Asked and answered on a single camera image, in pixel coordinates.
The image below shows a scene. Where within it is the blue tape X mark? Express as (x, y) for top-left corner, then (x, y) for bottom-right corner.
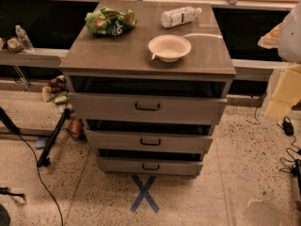
(130, 174), (159, 214)

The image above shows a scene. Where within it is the black power adapter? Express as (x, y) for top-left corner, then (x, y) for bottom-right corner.
(282, 117), (294, 136)

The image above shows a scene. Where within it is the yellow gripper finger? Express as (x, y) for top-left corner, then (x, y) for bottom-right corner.
(264, 63), (301, 121)
(258, 24), (281, 49)

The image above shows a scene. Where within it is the black tripod leg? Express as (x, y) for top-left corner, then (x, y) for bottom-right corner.
(37, 108), (70, 168)

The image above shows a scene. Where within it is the crumpled item on ledge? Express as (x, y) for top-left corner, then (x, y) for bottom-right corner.
(0, 37), (23, 53)

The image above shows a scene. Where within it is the pile of snack bags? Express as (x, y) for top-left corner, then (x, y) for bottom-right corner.
(41, 75), (87, 141)

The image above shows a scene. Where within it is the black floor cable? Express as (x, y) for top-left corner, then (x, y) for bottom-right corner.
(0, 106), (65, 226)

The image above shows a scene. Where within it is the clear plastic water bottle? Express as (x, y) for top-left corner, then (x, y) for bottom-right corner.
(161, 6), (202, 28)

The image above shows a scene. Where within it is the grey drawer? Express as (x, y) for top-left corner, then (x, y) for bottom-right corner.
(96, 156), (203, 176)
(86, 130), (213, 153)
(70, 92), (227, 125)

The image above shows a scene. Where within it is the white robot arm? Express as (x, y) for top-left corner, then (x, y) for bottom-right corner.
(258, 1), (301, 121)

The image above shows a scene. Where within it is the grey bottom drawer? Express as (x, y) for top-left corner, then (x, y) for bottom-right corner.
(96, 156), (203, 176)

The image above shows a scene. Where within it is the grey top drawer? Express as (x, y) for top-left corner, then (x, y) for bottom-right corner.
(70, 92), (227, 125)

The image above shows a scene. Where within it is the green chip bag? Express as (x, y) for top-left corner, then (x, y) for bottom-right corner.
(85, 7), (137, 37)

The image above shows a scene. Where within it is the white paper bowl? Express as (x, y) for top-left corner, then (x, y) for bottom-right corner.
(149, 35), (191, 62)

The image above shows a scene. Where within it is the grey drawer cabinet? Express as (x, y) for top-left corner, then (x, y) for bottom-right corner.
(59, 1), (236, 163)

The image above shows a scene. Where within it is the small upright water bottle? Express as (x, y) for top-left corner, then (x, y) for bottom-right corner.
(15, 24), (34, 53)

